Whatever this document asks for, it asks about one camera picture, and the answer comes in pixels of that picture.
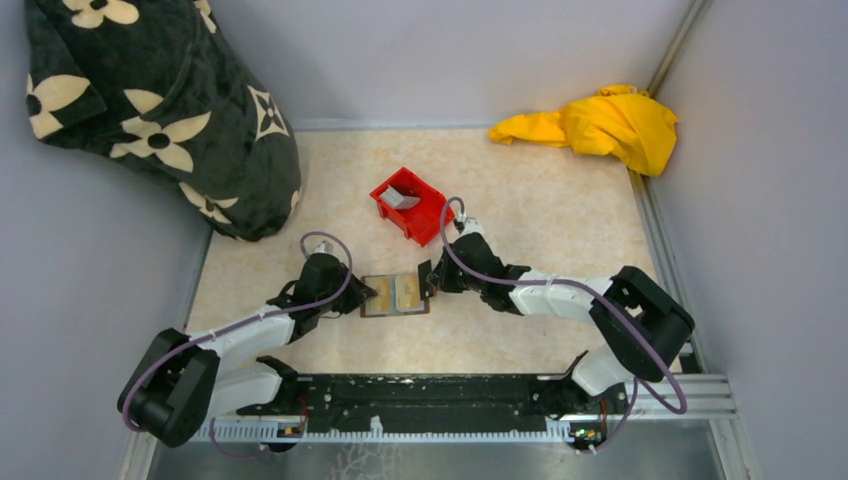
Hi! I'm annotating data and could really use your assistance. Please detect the yellow credit card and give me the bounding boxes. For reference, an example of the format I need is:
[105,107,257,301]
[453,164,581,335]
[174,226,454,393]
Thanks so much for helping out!
[365,276,393,316]
[394,273,422,313]

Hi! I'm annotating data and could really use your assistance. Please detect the brown leather card holder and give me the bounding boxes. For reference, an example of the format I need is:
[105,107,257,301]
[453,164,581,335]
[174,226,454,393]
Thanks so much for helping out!
[360,273,430,318]

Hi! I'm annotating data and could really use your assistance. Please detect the red plastic bin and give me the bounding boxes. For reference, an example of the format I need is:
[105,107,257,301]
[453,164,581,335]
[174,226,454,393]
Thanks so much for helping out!
[370,167,455,247]

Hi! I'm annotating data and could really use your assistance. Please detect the grey cards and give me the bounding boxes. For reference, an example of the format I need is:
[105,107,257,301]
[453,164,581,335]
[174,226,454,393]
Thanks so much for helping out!
[380,186,421,211]

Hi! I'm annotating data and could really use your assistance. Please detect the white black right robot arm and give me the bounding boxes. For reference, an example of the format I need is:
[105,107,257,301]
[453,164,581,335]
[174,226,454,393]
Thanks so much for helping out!
[422,219,695,412]

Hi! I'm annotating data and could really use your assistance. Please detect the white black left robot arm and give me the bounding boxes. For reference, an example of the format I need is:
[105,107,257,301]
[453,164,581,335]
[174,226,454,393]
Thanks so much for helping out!
[117,248,378,447]

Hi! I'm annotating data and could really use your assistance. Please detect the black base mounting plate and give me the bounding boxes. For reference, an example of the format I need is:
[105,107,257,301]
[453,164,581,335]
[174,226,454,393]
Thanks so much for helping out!
[237,374,626,434]

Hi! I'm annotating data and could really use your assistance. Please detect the yellow crumpled cloth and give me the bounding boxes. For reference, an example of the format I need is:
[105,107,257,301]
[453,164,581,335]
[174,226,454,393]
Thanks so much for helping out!
[488,84,679,177]

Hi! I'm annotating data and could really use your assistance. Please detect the black floral plush blanket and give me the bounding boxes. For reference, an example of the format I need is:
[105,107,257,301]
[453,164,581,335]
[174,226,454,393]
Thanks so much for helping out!
[23,1,302,242]

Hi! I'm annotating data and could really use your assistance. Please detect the white slotted cable duct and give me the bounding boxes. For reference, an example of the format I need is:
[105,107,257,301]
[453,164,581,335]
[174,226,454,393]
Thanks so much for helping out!
[190,417,575,444]

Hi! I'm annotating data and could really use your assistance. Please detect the aluminium frame rail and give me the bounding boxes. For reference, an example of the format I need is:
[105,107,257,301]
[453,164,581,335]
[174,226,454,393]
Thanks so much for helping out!
[536,372,738,422]

